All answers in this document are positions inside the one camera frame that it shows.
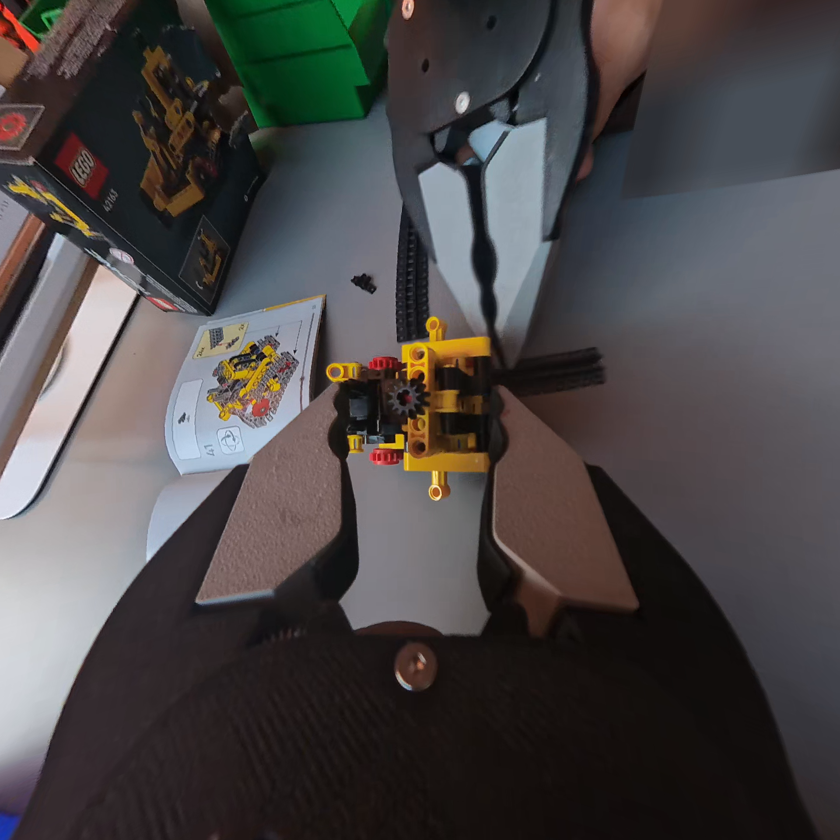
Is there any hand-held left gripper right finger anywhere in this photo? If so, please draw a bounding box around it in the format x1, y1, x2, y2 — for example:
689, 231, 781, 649
476, 384, 641, 637

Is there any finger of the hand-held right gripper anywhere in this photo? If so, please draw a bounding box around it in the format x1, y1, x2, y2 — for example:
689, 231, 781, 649
467, 118, 562, 367
416, 159, 508, 363

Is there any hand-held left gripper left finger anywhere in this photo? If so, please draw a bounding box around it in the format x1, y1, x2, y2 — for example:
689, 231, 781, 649
193, 382, 361, 606

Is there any black lego track strip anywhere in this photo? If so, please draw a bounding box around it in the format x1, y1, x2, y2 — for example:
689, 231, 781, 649
394, 209, 432, 342
492, 346, 606, 396

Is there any yellow lego bulldozer model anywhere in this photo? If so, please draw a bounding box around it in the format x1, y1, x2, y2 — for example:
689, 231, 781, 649
326, 316, 494, 503

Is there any lego instruction booklet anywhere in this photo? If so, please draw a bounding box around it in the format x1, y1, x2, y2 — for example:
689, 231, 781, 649
146, 294, 328, 560

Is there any dark lego set box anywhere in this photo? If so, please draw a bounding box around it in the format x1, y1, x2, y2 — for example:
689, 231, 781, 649
0, 0, 266, 317

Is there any person's right hand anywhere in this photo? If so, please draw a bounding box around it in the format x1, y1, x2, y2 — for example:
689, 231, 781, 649
576, 0, 658, 183

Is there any green storage bin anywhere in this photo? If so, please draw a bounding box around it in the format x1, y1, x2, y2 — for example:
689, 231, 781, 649
203, 0, 395, 130

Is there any silver monitor stand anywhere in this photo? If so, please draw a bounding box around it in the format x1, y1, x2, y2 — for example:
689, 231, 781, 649
0, 239, 140, 521

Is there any small green bin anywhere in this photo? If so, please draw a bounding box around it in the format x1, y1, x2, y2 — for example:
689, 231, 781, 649
20, 0, 68, 34

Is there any cardboard box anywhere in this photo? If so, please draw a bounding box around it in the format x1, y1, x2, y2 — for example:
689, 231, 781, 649
0, 39, 34, 89

